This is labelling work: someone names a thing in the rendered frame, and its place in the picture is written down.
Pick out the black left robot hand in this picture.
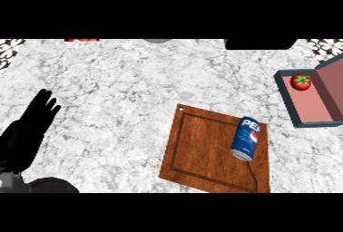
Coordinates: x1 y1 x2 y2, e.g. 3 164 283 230
0 88 64 176

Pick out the brown wooden cutting board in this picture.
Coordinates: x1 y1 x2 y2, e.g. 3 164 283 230
159 103 272 194

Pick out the red tomato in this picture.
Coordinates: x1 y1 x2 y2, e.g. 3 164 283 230
290 73 314 92

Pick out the open cardboard box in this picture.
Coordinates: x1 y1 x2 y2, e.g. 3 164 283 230
274 53 343 129

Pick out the red and orange object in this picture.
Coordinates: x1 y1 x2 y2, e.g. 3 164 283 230
64 38 101 43

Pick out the grey round object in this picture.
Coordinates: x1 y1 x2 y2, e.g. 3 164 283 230
142 38 172 44

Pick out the blue soda can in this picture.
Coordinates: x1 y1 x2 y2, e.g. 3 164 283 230
230 116 262 162

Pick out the black appliance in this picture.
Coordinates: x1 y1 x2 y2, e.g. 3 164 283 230
222 38 299 51

